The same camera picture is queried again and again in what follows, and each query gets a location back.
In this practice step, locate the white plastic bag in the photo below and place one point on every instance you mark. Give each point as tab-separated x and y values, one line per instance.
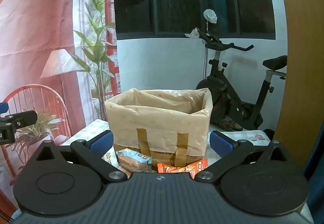
210	15

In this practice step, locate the printed wall cloth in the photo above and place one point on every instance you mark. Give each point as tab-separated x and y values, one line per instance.
38	36

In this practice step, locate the wooden door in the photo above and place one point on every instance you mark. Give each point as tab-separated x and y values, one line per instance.
303	61

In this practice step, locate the metal pole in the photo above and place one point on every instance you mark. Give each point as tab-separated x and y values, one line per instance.
205	61

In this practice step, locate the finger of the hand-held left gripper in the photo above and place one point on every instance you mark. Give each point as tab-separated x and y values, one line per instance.
3	108
22	118

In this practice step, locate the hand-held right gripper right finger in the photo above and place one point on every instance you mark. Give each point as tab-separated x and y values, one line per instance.
221	143

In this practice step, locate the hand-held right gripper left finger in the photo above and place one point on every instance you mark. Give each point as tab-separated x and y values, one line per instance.
101	141

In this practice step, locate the orange snack packet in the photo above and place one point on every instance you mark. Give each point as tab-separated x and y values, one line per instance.
177	169

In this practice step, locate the cardboard box with plastic liner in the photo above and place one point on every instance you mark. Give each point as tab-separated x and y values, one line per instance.
157	125

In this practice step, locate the checkered tablecloth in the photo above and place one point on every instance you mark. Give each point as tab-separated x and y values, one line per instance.
245	136

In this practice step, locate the brown sandal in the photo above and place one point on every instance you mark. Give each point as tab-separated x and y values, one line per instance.
230	124

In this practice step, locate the crumpled white tissue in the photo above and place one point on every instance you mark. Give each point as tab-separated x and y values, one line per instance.
193	34

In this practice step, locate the small white snack packet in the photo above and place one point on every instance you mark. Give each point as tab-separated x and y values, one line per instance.
109	156

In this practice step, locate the blue bread packet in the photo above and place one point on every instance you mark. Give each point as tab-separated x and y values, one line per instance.
134	160

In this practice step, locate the black exercise bike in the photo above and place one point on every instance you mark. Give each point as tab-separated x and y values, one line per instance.
227	92

